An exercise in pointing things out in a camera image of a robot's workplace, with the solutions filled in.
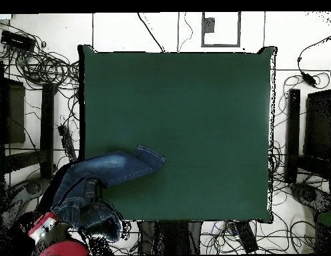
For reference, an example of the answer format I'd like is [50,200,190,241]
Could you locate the blue denim jeans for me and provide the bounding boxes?
[51,144,166,243]

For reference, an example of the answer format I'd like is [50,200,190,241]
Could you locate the grey curved stand base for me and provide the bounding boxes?
[0,177,52,214]
[289,182,331,214]

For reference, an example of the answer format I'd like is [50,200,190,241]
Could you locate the black power strip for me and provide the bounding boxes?
[57,124,78,161]

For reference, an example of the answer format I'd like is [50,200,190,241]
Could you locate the black electronics box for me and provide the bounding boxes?
[0,29,37,52]

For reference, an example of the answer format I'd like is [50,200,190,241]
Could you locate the black rectangular box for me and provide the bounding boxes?
[233,221,260,253]

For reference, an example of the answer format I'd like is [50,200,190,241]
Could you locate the dark green table cloth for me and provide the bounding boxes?
[77,45,278,224]

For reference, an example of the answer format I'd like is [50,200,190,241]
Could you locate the green round bin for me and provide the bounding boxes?
[314,211,331,254]

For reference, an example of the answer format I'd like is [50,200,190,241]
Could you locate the black power adapter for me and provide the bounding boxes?
[301,71,319,87]

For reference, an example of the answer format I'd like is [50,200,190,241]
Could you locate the black metal frame stand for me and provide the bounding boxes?
[0,60,58,185]
[284,67,331,187]

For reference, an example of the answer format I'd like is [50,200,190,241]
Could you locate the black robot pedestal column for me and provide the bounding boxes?
[138,220,202,255]

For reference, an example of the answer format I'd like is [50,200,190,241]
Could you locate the tangled black cables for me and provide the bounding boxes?
[0,21,81,91]
[268,74,331,254]

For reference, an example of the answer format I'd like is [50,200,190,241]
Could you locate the thick black cable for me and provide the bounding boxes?
[137,11,166,53]

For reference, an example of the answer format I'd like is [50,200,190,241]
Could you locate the thin black cable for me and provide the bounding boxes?
[177,11,194,53]

